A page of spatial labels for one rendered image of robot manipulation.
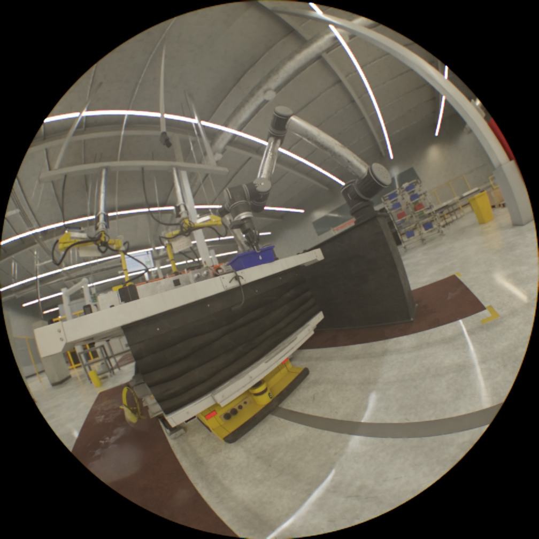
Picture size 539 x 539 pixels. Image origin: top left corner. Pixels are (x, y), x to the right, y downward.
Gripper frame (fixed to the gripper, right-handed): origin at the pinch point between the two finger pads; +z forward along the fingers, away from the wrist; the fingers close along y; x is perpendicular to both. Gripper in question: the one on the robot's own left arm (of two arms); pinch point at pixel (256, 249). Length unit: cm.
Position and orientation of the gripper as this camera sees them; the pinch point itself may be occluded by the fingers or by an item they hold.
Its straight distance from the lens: 92.3
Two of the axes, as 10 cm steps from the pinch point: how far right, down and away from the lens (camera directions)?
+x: -7.6, 2.6, -6.0
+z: 3.7, 9.2, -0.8
